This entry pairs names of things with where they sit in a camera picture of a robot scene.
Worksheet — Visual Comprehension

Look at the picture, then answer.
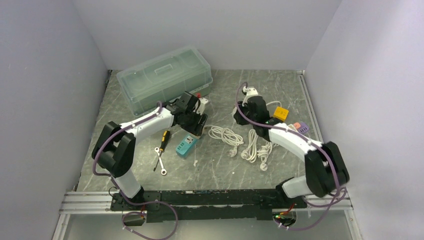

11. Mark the beige cube plug adapter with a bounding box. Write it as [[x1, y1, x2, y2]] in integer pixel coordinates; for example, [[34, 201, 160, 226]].
[[191, 130, 203, 139]]

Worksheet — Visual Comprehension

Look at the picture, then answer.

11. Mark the clear plastic storage box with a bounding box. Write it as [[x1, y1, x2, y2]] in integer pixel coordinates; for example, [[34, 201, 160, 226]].
[[116, 46, 213, 116]]

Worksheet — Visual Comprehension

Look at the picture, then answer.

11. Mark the teal power strip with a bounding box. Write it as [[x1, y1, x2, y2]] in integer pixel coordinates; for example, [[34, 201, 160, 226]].
[[175, 134, 199, 159]]

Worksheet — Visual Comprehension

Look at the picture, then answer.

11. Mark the silver combination wrench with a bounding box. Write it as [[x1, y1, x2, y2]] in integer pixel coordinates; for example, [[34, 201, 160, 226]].
[[153, 147, 167, 176]]

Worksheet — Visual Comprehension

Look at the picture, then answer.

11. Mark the aluminium frame rail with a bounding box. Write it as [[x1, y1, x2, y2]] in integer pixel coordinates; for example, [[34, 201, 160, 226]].
[[51, 71, 364, 240]]

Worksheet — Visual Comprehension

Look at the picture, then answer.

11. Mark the white coiled power cable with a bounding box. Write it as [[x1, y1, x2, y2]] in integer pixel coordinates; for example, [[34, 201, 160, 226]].
[[202, 124, 245, 158]]

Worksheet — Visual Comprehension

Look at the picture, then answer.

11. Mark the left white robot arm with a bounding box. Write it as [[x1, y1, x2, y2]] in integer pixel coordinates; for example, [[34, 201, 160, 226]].
[[91, 91, 209, 204]]

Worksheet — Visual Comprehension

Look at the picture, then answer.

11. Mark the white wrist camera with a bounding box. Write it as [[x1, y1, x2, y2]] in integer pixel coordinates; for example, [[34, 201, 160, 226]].
[[195, 93, 209, 115], [241, 86, 259, 105]]

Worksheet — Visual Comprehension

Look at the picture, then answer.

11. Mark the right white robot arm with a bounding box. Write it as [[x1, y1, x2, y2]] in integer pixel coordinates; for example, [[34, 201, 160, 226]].
[[233, 95, 350, 199]]

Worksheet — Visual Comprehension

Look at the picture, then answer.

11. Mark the purple power strip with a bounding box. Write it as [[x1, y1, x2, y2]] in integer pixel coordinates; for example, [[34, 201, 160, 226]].
[[293, 121, 310, 135]]

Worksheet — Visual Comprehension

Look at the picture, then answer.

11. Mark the yellow black screwdriver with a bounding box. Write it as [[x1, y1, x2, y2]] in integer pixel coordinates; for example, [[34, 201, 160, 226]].
[[158, 130, 171, 153]]

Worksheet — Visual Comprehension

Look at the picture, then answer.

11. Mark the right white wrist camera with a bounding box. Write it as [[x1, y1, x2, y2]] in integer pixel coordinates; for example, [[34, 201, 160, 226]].
[[241, 86, 259, 105]]

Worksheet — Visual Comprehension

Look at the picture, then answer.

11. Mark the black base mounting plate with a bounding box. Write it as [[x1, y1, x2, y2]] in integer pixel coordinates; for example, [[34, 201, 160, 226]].
[[110, 188, 308, 223]]

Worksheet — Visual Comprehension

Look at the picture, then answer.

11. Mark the yellow cube socket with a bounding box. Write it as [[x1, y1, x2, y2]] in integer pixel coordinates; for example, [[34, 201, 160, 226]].
[[272, 106, 289, 122]]

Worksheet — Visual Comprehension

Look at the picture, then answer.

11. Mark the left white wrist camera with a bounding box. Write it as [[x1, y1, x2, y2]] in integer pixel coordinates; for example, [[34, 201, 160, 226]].
[[195, 93, 209, 115]]

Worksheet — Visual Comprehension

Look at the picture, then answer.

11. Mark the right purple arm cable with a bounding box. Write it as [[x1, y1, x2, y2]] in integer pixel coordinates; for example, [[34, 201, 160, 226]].
[[235, 81, 348, 232]]

